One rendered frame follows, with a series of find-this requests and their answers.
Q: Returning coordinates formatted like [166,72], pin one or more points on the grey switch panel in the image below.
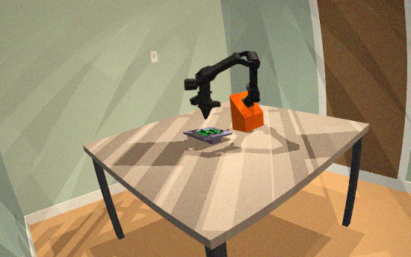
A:
[209,135]

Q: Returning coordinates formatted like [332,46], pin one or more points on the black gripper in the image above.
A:
[208,104]

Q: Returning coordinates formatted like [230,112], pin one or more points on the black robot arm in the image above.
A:
[209,73]

